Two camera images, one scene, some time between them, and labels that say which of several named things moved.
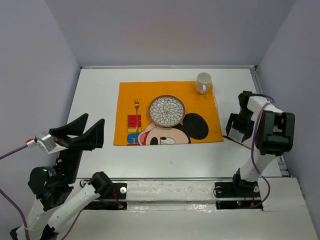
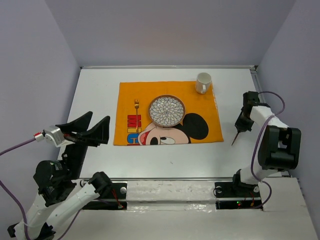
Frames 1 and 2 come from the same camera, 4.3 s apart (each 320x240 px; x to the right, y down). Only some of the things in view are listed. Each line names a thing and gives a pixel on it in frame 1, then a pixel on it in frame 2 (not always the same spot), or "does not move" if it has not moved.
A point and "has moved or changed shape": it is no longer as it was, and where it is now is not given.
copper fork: (136, 103) does not move
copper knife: (241, 144) has moved or changed shape
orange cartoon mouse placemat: (134, 126) does not move
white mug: (204, 81) does not move
